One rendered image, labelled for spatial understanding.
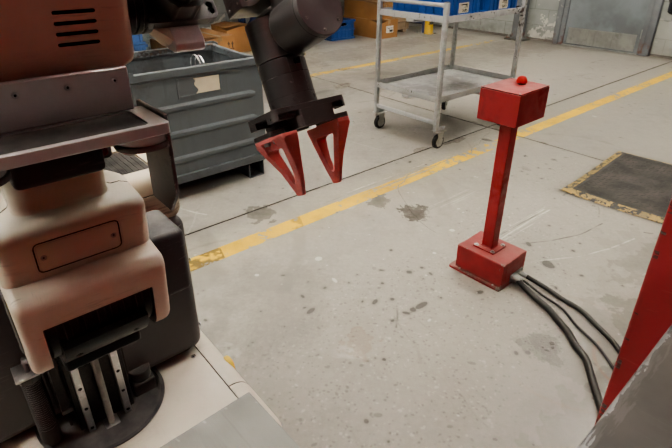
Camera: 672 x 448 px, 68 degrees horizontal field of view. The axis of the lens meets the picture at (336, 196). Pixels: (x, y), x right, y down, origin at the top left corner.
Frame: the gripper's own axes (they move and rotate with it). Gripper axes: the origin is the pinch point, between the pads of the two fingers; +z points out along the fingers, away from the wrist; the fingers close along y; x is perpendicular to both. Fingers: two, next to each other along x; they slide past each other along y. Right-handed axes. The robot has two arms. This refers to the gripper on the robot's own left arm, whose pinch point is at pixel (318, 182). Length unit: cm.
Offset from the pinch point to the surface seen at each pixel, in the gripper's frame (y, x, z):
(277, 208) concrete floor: 94, 184, 18
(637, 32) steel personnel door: 685, 223, -31
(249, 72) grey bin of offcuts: 109, 194, -57
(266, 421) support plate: -23.4, -22.1, 10.8
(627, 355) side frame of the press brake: 53, -2, 49
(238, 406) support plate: -24.1, -20.3, 9.9
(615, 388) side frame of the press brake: 53, 1, 57
